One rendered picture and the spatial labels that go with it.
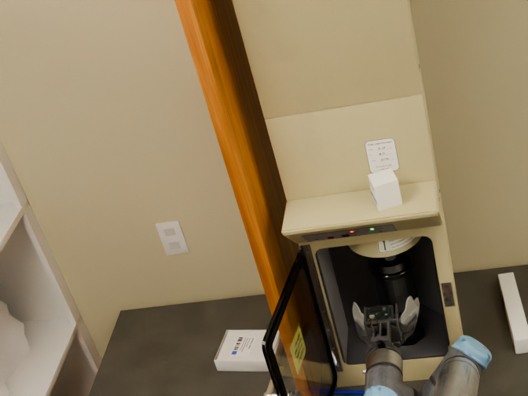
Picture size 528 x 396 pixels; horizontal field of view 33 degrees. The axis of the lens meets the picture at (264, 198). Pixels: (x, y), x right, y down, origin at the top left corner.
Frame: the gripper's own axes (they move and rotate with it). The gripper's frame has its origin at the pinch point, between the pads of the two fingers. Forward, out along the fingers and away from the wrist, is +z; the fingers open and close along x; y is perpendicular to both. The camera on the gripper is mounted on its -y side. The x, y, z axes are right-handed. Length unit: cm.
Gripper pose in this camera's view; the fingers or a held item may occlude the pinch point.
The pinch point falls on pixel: (386, 304)
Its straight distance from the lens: 201.9
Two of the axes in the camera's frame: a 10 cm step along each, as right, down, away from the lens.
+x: -9.6, 1.3, 2.3
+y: -2.4, -8.2, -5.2
